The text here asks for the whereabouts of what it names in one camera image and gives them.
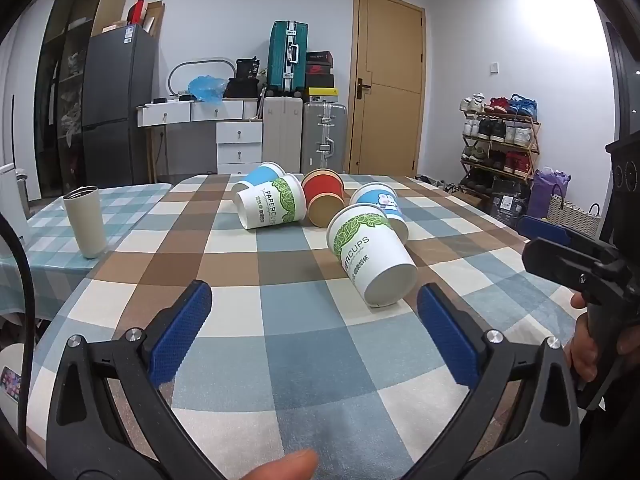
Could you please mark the blue and white paper cup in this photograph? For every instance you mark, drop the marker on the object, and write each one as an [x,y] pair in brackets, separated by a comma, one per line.
[257,176]

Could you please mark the white green leaf paper cup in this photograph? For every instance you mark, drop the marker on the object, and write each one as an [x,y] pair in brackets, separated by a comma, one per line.
[370,255]
[270,205]

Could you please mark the red paper cup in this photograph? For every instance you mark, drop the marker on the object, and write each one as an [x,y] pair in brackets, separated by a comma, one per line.
[322,187]

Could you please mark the teal suitcase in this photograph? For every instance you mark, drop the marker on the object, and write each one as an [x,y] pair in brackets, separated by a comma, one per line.
[286,60]

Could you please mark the red shoe box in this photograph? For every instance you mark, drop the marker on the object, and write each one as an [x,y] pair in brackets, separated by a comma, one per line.
[319,68]

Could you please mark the black printed bag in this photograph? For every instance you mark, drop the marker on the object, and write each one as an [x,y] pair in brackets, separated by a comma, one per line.
[507,205]

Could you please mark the shoe rack with shoes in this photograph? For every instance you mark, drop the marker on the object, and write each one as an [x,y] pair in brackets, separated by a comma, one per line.
[500,130]

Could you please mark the woven basket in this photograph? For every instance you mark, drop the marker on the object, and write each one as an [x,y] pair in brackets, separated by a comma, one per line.
[572,217]

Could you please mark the wooden door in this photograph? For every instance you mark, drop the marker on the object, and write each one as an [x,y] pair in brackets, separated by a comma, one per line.
[390,60]

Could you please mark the beige metal tumbler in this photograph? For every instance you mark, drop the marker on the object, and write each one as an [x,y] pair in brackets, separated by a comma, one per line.
[85,225]

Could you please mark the yellow shoe box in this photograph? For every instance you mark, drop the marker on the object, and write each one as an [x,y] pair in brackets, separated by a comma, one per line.
[322,95]

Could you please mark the grey refrigerator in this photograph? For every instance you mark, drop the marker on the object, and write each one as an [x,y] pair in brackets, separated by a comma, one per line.
[117,110]

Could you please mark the black metal frame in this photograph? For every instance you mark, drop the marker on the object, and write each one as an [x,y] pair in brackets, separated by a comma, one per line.
[622,75]

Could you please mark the black shoe box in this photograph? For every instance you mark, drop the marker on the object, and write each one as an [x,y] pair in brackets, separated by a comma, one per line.
[319,56]
[319,81]

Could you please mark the purple bag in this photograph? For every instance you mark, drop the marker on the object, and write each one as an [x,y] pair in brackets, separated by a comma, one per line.
[545,195]

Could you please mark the white dresser with drawers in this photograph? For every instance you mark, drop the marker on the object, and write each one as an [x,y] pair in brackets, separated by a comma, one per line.
[235,135]

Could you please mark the small cardboard box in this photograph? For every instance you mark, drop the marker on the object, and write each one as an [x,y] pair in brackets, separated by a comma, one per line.
[116,27]

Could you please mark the blue plastic bag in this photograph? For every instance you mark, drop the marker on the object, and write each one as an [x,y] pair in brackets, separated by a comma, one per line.
[207,89]

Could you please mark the white plastic object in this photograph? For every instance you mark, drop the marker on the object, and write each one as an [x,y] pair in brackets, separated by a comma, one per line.
[11,195]

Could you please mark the dark glass cabinet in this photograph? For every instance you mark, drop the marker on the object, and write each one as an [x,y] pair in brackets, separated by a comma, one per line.
[62,85]

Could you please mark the teal checked tablecloth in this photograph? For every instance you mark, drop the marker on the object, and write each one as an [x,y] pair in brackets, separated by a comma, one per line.
[45,255]

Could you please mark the blue cartoon paper cup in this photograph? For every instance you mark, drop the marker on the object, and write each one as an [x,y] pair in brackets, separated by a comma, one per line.
[377,200]

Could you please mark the flat cardboard box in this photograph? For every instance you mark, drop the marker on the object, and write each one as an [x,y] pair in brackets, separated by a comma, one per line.
[154,17]

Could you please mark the oval mirror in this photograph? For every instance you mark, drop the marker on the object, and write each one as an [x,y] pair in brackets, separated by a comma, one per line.
[200,61]

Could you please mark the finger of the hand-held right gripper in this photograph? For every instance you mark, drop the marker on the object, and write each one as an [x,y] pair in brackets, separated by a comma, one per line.
[542,227]
[560,262]

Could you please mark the silver suitcase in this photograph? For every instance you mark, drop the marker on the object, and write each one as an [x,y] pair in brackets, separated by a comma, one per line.
[324,135]

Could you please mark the wooden shoe rack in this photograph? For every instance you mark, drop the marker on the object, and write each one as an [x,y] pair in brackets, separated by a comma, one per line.
[500,147]

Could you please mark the person's right hand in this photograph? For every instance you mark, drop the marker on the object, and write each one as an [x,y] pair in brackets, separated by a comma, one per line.
[582,345]

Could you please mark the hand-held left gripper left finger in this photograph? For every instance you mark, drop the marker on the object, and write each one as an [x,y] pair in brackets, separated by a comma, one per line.
[182,330]

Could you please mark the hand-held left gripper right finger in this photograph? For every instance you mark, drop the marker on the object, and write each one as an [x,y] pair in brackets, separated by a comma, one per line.
[445,330]

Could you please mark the white suitcase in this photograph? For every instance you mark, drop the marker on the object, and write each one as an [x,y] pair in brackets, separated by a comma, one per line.
[282,132]

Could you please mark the smartphone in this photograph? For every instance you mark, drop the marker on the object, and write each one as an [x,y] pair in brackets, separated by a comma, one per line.
[10,384]

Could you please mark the person's left hand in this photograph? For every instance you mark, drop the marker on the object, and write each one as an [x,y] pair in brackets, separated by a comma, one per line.
[282,467]

